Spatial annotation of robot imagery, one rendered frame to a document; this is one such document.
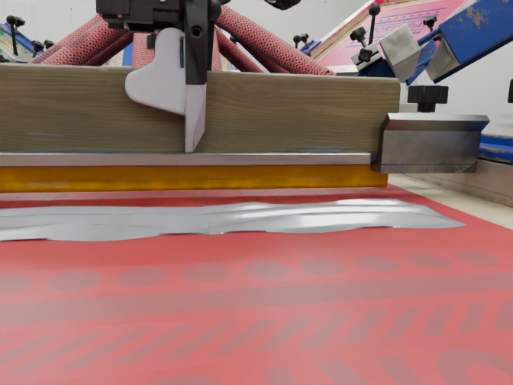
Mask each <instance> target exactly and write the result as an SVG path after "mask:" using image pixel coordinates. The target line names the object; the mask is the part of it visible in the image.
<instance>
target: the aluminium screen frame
mask: <svg viewBox="0 0 513 385"><path fill-rule="evenodd" d="M400 174H402V175H405V176H409V177H412V178H415V179H417V180H422V181H425V182H427V183H432V184H434V185H438V186H442V187H444V188H448V189H452V190H455V191H457V192H460V193H465V194H467V195H470V196H475V197H477V198H480V199H484V200H487V201H490V202H494V203H498V204H500V205H505V206H507V207H510V208H513V163H505V162H501V161H496V160H488V159H483V158H478V163H477V171H476V173H400Z"/></svg>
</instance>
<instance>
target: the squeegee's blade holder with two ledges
mask: <svg viewBox="0 0 513 385"><path fill-rule="evenodd" d="M370 162H371V154H370V153H367V152H193V153H185V151H0V167H200V166H346V165H370Z"/></svg>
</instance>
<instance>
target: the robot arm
mask: <svg viewBox="0 0 513 385"><path fill-rule="evenodd" d="M264 1H265V2H266V3H268V4H269V5H272V6H273V7H274V8H277V9H279V10H281V11H285V10H287V9H289V8H291V7H293V6H295V5H297V4H298V3H300V1H301V0H264ZM95 4H96V13H97V14H102V18H103V20H104V21H105V22H108V29H118V30H129V31H130V32H131V33H143V34H155V31H160V33H158V35H157V36H156V41H155V57H154V59H153V61H152V63H150V64H148V65H146V66H144V67H141V68H140V69H138V70H135V71H133V72H131V73H129V74H128V75H127V78H126V80H125V90H126V93H127V95H128V96H129V98H130V99H132V100H133V101H135V102H137V103H140V104H143V105H148V106H150V107H154V108H158V109H161V110H164V111H167V112H172V113H174V114H177V115H181V116H184V117H185V153H193V151H194V149H195V148H196V146H197V144H198V142H199V140H200V139H201V137H202V135H203V133H204V131H205V107H206V82H207V60H208V25H209V21H210V16H211V0H95ZM179 29H180V30H179ZM179 48H181V68H180V51H179Z"/></svg>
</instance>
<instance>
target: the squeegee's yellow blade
mask: <svg viewBox="0 0 513 385"><path fill-rule="evenodd" d="M345 176H389V174H388V173H377V172H374V171H372V170H371V163H370V165H346V166H200V167H0V180H133V179H204V178H274V177H345Z"/></svg>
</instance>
